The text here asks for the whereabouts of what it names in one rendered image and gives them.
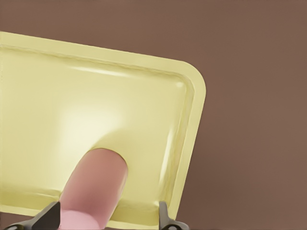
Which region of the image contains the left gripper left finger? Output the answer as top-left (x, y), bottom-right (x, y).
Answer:
top-left (0, 201), bottom-right (62, 230)

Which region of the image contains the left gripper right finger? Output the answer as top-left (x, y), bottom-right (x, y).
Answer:
top-left (158, 200), bottom-right (190, 230)

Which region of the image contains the pink cylindrical tube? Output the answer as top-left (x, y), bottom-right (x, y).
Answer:
top-left (57, 148), bottom-right (128, 230)

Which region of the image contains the pale yellow rectangular tray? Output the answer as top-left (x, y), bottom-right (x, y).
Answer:
top-left (0, 31), bottom-right (207, 230)

